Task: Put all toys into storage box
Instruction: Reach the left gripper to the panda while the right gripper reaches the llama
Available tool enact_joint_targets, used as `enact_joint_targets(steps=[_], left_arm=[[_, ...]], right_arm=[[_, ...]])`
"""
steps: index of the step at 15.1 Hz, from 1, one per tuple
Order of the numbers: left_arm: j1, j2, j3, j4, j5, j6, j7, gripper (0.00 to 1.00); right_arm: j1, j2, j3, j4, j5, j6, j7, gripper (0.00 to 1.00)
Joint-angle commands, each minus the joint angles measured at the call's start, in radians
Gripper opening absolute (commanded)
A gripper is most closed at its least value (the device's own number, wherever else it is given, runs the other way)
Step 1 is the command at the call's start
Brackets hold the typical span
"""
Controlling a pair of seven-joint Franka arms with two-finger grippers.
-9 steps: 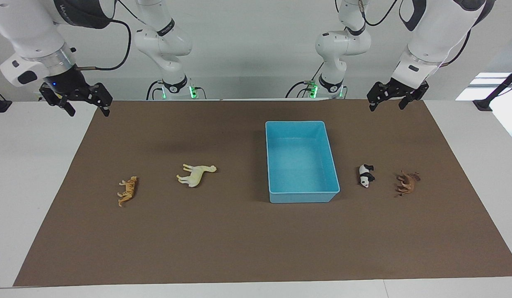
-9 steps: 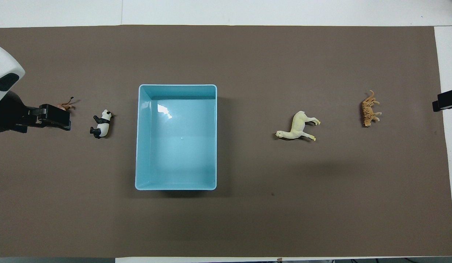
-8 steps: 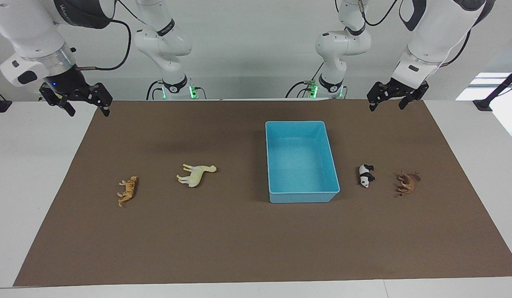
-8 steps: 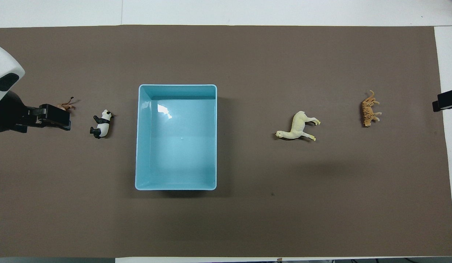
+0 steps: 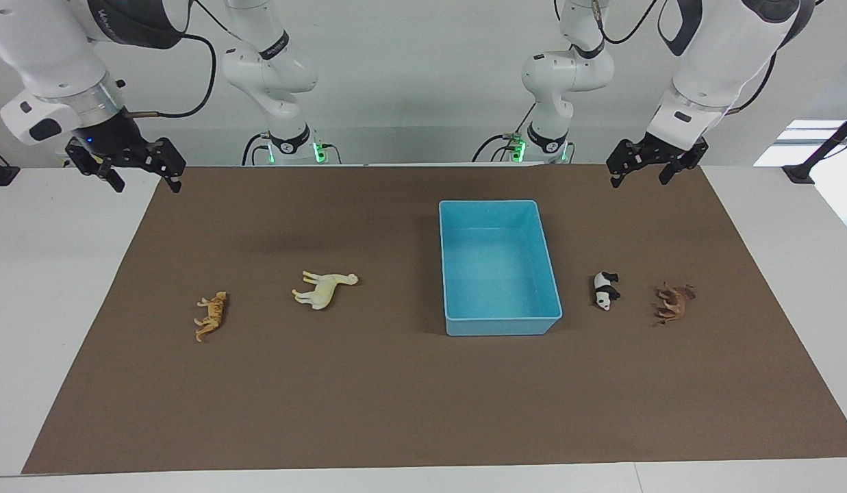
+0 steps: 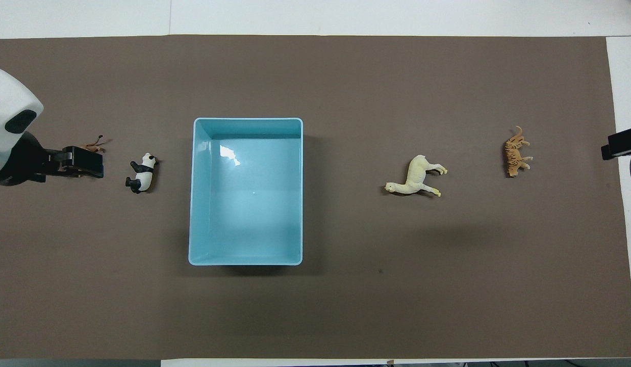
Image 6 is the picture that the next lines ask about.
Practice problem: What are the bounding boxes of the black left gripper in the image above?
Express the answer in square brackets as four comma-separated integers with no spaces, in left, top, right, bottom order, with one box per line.
[0,131,105,186]

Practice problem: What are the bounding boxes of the black and white panda toy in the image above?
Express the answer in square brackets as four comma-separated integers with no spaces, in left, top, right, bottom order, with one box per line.
[125,152,159,194]

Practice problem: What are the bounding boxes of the orange striped tiger toy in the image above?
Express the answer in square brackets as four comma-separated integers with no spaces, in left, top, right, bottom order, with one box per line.
[503,126,533,178]

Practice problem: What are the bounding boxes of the cream llama toy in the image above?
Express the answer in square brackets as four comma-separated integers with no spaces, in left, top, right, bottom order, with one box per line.
[385,154,448,197]

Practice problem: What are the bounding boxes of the light blue storage box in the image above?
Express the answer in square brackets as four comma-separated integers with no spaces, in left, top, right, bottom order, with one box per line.
[188,117,304,267]

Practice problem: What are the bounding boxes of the brown table mat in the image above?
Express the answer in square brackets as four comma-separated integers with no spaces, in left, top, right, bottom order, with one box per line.
[0,35,631,360]

